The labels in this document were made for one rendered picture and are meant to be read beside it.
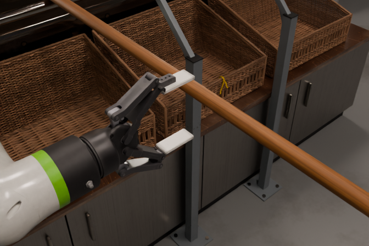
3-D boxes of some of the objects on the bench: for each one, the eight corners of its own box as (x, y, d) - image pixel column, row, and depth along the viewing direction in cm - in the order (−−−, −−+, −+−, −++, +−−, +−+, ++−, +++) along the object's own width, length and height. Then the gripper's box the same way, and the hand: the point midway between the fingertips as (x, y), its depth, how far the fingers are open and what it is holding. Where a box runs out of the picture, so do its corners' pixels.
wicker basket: (-39, 141, 164) (-65, 80, 147) (93, 87, 192) (84, 30, 175) (11, 225, 134) (-15, 160, 117) (159, 146, 162) (156, 84, 145)
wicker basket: (202, 39, 225) (203, -12, 208) (275, 9, 254) (282, -39, 237) (273, 81, 196) (282, 24, 179) (348, 41, 224) (361, -11, 207)
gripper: (62, 84, 64) (174, 37, 75) (85, 197, 79) (176, 144, 90) (89, 108, 60) (205, 54, 71) (108, 223, 75) (201, 164, 86)
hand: (184, 107), depth 80 cm, fingers open, 13 cm apart
